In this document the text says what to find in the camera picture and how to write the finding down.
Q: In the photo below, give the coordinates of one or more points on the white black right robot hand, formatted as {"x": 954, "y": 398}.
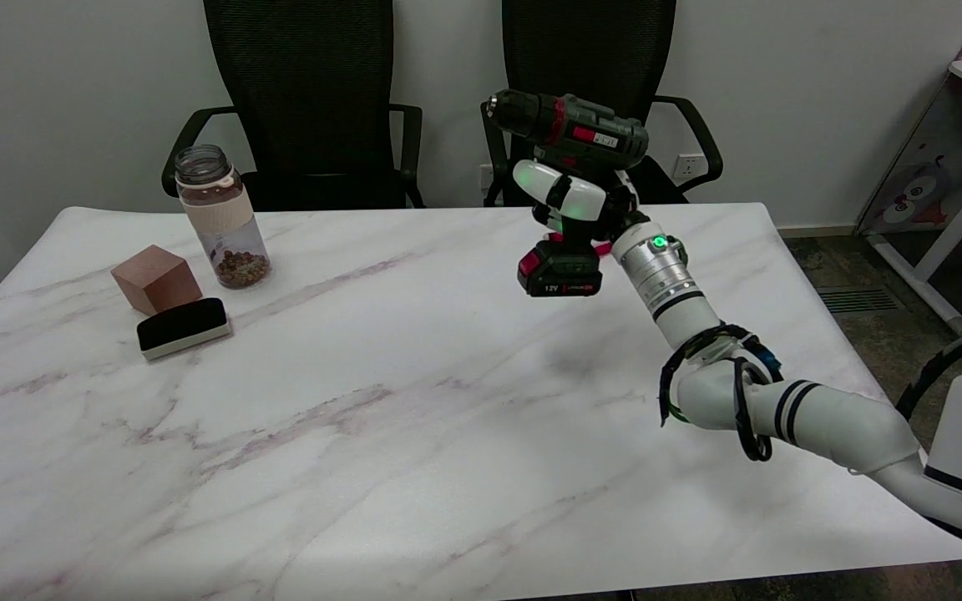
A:
{"x": 577, "y": 196}

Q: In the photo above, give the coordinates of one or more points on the green red power screwdriver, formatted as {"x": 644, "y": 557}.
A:
{"x": 581, "y": 133}

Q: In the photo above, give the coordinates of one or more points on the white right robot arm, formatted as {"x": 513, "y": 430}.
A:
{"x": 823, "y": 417}

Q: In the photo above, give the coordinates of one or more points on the black mesh office chair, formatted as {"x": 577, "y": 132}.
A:
{"x": 306, "y": 92}
{"x": 598, "y": 50}

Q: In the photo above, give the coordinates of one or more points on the dark floor vent grille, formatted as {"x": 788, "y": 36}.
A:
{"x": 857, "y": 300}

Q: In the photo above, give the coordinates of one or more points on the clear jar with beige band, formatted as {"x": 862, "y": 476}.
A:
{"x": 226, "y": 234}

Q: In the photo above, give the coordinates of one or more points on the white desk with panda panel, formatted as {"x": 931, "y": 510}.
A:
{"x": 949, "y": 159}

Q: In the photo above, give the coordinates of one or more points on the black white board eraser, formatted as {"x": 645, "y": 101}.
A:
{"x": 182, "y": 325}

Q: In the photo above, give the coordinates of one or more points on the brown wooden cube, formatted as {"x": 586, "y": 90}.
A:
{"x": 155, "y": 280}

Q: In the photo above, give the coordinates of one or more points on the white wall socket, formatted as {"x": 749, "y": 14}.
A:
{"x": 486, "y": 177}
{"x": 688, "y": 167}

